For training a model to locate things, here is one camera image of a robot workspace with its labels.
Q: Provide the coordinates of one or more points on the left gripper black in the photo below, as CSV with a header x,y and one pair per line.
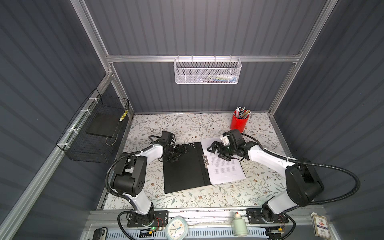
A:
x,y
178,152

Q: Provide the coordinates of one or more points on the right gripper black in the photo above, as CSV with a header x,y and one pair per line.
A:
x,y
215,143

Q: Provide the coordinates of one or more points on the orange folder black inside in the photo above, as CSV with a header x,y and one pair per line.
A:
x,y
189,172

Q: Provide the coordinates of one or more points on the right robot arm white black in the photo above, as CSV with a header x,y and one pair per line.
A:
x,y
303,183

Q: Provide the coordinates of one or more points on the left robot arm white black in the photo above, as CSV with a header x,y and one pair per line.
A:
x,y
126,176

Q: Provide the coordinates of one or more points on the red pen cup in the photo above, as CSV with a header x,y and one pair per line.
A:
x,y
238,123

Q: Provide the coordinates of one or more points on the pens in red cup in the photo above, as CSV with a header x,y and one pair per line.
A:
x,y
241,113

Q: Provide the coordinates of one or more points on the yellow marker in basket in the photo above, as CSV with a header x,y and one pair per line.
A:
x,y
124,115

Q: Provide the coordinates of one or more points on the white table clock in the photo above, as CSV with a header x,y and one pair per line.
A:
x,y
177,229

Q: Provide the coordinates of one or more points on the white glue bottle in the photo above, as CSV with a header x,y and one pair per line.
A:
x,y
239,226

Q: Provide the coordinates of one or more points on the black stapler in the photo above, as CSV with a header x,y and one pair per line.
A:
x,y
100,234

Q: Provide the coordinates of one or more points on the playing card box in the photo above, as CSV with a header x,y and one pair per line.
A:
x,y
321,226

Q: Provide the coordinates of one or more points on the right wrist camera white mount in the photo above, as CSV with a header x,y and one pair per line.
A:
x,y
225,139

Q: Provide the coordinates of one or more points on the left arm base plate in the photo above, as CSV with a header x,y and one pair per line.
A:
x,y
152,219

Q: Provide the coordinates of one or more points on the white wire mesh basket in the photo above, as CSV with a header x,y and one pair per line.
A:
x,y
213,71

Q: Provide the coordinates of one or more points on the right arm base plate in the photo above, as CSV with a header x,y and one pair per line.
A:
x,y
260,216

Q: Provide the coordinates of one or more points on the black wire mesh basket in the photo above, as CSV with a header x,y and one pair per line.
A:
x,y
96,134

